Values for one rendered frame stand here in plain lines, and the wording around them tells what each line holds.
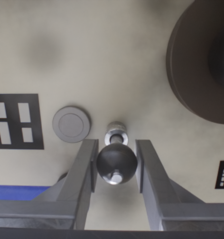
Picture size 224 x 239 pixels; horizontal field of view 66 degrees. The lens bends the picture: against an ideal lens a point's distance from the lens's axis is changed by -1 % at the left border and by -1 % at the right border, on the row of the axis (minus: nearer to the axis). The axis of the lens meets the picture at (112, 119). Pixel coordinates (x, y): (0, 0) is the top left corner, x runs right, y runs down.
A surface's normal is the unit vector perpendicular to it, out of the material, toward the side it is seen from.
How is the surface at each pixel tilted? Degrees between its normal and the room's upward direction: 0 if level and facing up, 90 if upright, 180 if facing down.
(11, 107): 90
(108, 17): 90
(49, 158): 90
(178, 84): 90
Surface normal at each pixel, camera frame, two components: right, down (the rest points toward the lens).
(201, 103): -0.02, 0.27
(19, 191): 0.00, -0.79
